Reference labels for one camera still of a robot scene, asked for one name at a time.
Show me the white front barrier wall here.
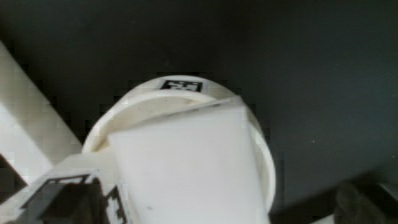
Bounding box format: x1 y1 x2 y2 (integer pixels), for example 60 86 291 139
0 42 81 184

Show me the white round stool seat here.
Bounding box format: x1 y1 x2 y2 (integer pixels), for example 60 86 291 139
81 74 277 209

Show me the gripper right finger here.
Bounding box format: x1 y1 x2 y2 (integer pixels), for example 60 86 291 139
334 183 398 224

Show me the white stool leg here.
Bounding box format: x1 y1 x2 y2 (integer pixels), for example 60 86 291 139
0 153 136 224
108 97 266 224

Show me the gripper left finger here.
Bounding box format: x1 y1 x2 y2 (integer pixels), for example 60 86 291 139
19 183 108 224

